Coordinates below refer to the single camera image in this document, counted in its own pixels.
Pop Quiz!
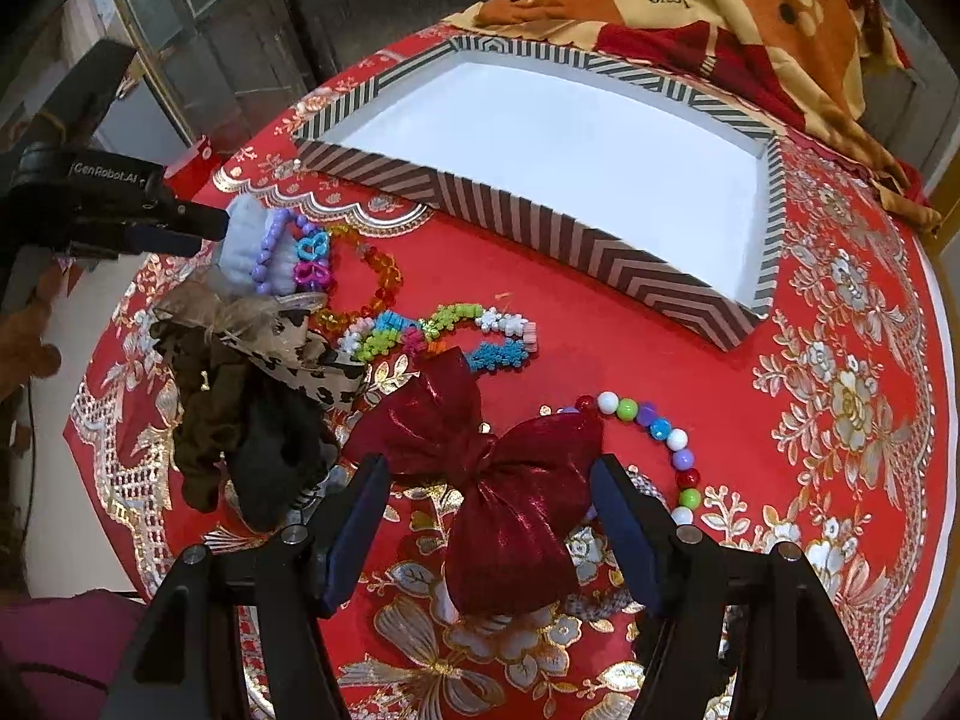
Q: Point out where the light blue fuzzy scrunchie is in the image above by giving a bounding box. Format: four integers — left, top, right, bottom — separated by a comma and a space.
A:
217, 193, 298, 298

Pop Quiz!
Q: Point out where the purple bead bracelet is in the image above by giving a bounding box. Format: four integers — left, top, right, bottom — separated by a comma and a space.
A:
250, 206, 334, 298

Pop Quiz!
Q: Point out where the person's left hand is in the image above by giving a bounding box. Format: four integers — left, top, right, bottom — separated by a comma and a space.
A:
0, 262, 64, 400

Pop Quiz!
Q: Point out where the red box on floor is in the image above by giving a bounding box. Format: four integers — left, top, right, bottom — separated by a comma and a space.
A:
163, 135, 218, 200

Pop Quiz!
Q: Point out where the leopard print ribbon bow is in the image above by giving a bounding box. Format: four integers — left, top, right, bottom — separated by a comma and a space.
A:
155, 278, 366, 413

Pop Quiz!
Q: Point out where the red gold floral tablecloth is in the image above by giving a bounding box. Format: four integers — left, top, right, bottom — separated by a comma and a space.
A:
62, 21, 955, 720

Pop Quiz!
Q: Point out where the black fabric headband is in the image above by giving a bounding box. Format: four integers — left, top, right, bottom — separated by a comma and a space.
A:
228, 367, 340, 533

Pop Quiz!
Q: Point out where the striped tray white inside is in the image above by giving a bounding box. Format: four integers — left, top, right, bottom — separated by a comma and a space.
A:
295, 34, 786, 349

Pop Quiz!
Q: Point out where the orange red patterned blanket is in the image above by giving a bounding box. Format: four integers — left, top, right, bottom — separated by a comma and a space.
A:
448, 0, 940, 229

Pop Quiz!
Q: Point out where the large round multicolour bead bracelet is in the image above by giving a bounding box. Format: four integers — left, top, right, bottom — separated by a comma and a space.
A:
538, 390, 705, 529

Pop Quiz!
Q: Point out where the orange amber bead bracelet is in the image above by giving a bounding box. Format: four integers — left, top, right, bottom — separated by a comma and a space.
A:
307, 223, 406, 340

